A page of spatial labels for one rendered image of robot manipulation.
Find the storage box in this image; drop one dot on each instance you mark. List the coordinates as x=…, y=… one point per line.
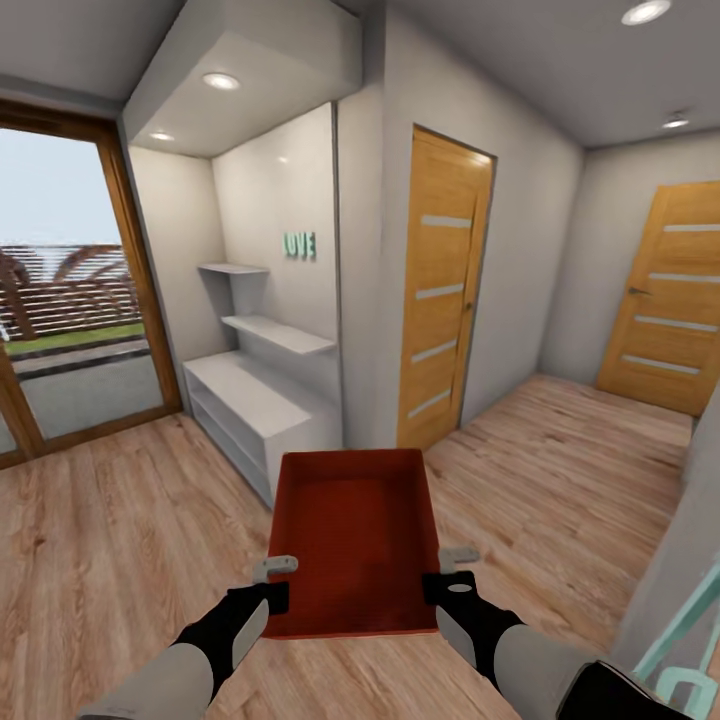
x=360, y=523

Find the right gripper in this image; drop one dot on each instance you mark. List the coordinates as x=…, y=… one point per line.
x=432, y=583

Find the decorative sign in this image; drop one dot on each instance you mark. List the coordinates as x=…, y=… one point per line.
x=298, y=243

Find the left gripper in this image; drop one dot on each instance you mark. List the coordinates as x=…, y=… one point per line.
x=278, y=596

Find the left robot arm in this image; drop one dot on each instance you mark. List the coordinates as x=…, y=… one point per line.
x=181, y=682

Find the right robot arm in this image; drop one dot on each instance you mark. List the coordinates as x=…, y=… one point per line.
x=540, y=677

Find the standing mirror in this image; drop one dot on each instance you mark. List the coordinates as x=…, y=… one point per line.
x=704, y=701

